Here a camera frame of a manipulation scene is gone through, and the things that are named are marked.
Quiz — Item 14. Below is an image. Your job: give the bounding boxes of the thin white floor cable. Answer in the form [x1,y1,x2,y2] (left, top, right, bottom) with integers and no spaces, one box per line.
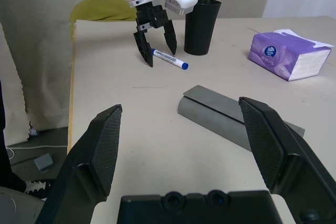
[5,143,69,160]

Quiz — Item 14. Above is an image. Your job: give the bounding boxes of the beige torn paper sheet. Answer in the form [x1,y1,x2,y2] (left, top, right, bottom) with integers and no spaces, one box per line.
[0,22,34,141]

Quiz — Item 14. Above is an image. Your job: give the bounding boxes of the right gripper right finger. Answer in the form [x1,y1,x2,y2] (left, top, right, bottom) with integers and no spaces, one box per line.
[238,97,336,224]

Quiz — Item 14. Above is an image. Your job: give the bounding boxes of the white marker blue cap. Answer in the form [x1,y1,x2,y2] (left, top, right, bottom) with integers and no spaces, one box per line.
[151,48,190,71]

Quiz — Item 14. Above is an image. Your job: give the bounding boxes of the grey glasses case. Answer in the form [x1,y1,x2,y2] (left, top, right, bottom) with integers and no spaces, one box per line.
[177,84,306,154]

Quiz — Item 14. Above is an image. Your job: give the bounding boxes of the black trouser leg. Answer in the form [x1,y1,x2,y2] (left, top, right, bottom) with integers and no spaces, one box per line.
[0,77,27,196]

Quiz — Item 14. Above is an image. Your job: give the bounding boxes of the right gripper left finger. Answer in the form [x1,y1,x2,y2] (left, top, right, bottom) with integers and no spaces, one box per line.
[34,104,123,224]

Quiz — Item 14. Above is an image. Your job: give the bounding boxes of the black plastic cup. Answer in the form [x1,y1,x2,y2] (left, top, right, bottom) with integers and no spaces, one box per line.
[183,0,223,56]

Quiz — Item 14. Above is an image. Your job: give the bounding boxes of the small grey box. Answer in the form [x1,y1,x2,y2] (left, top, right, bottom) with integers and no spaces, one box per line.
[34,153,55,175]

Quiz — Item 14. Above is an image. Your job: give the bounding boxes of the purple tissue pack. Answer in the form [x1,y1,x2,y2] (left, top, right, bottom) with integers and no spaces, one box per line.
[248,28,333,82]

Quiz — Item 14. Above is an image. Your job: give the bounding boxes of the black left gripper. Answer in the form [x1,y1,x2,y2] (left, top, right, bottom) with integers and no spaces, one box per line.
[133,2,177,68]

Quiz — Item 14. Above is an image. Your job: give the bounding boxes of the black bystander sneaker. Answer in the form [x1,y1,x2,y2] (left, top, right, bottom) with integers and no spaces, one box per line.
[24,179,53,199]

